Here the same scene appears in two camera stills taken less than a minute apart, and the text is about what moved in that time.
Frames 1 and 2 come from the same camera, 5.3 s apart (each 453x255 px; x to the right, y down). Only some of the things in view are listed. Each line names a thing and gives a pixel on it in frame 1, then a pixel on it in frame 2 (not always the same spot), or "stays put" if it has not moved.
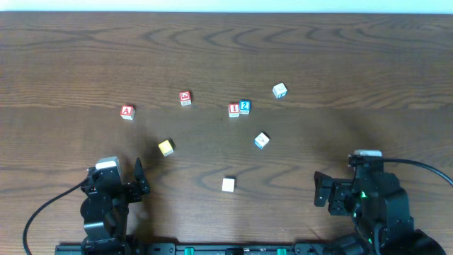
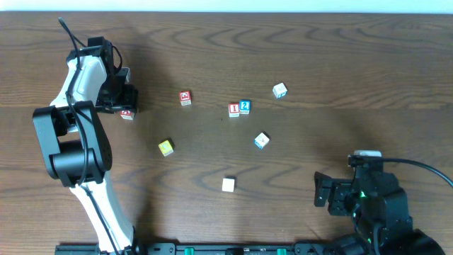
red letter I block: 233,110 stays put
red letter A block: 127,112 stays put
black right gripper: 335,193 stays put
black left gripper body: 132,191 -> 124,104
